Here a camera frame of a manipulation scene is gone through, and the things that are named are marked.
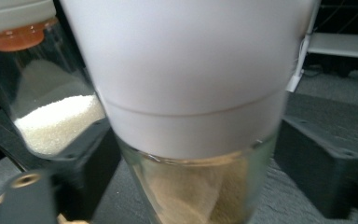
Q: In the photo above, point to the flat-lid glass jar white granules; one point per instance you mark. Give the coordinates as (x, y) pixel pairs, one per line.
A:
(59, 124)

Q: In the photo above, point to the spout-lid glass seasoning jar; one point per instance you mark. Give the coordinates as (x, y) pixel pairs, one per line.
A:
(192, 62)

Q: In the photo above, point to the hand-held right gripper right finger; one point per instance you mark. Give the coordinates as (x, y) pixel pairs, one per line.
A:
(329, 177)

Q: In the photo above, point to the black tabletop shelf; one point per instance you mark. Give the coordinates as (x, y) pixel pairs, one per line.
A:
(279, 202)

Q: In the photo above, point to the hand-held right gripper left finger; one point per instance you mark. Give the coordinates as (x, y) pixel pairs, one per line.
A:
(87, 186)

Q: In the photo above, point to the white metal stand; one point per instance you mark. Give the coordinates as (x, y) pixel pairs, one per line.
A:
(338, 45)

